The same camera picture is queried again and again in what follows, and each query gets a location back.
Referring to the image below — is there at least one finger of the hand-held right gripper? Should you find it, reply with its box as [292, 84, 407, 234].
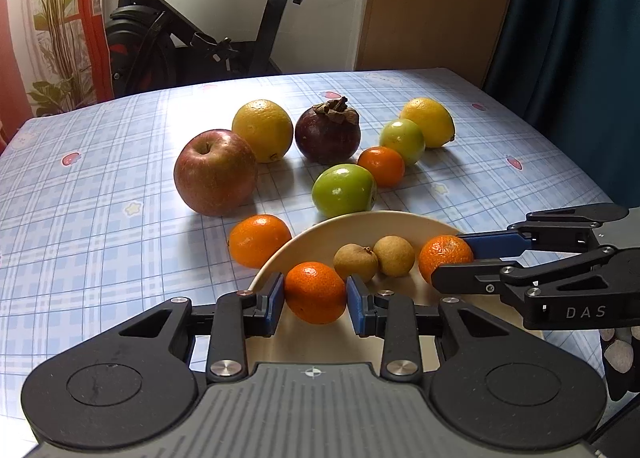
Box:
[431, 245, 640, 331]
[456, 203, 630, 261]

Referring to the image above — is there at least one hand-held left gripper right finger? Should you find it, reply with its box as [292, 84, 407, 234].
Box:
[346, 275, 523, 381]

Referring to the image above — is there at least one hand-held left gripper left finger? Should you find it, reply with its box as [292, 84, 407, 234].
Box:
[117, 272, 286, 385]

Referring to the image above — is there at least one small orange tangerine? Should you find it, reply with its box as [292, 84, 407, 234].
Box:
[228, 214, 293, 269]
[418, 234, 475, 285]
[284, 261, 348, 325]
[357, 146, 406, 189]

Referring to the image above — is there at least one beige round plate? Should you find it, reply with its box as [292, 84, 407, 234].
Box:
[246, 210, 546, 374]

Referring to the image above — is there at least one large green jujube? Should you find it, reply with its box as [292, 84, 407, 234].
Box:
[311, 164, 378, 219]

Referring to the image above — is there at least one small green jujube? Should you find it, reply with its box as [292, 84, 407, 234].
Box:
[378, 119, 426, 166]

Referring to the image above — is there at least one yellow lemon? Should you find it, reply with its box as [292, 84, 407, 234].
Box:
[399, 98, 457, 149]

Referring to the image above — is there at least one person's right hand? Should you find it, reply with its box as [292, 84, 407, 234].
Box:
[597, 325, 640, 404]

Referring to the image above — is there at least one brown longan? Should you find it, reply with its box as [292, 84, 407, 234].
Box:
[373, 235, 416, 277]
[333, 243, 379, 283]

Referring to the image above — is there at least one red apple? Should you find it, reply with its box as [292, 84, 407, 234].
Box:
[173, 129, 259, 217]

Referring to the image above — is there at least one dark purple mangosteen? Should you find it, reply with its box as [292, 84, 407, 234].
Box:
[294, 96, 362, 166]

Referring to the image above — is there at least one large yellow orange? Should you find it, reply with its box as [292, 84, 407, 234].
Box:
[231, 99, 294, 164]

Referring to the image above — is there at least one dark teal curtain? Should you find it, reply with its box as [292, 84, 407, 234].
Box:
[482, 0, 640, 209]

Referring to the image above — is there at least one blue plaid tablecloth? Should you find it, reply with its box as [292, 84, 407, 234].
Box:
[0, 68, 617, 441]

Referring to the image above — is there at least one brown wooden door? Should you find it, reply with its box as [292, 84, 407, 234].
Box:
[355, 0, 526, 88]

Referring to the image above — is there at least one black exercise bike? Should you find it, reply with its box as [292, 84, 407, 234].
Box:
[102, 0, 351, 99]

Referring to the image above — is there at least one red curtain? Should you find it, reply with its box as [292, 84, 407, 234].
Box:
[75, 0, 115, 104]

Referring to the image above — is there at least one green leafy plant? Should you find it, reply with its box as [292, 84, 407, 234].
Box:
[0, 0, 101, 119]

